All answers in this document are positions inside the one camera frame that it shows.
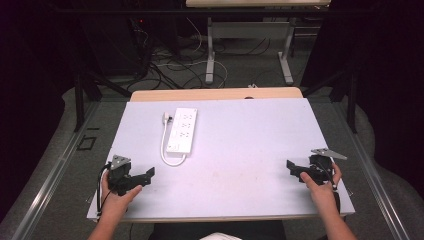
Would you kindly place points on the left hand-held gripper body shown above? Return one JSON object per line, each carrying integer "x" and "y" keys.
{"x": 119, "y": 176}

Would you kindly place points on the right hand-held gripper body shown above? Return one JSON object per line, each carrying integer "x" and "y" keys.
{"x": 320, "y": 168}

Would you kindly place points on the person's left hand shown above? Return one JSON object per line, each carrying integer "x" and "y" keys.
{"x": 115, "y": 203}

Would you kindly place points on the person's right hand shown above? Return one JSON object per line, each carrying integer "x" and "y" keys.
{"x": 322, "y": 196}

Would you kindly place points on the white power strip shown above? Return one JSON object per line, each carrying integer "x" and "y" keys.
{"x": 181, "y": 130}

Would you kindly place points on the white table mat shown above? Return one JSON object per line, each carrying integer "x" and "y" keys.
{"x": 240, "y": 150}

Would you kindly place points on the white power plug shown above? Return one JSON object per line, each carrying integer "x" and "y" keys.
{"x": 166, "y": 117}

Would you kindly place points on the black metal stand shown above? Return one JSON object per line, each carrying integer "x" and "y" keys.
{"x": 80, "y": 96}
{"x": 350, "y": 96}

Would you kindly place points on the person's dark clothing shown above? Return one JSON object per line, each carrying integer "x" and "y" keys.
{"x": 220, "y": 234}

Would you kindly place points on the wooden table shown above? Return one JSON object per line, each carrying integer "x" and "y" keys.
{"x": 213, "y": 94}

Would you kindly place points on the dark computer tower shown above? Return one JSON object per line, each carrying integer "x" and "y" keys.
{"x": 110, "y": 46}

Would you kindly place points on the white-legged desk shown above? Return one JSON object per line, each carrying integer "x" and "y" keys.
{"x": 250, "y": 30}

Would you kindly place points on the aluminium floor rail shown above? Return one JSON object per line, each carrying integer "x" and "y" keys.
{"x": 373, "y": 176}
{"x": 50, "y": 180}

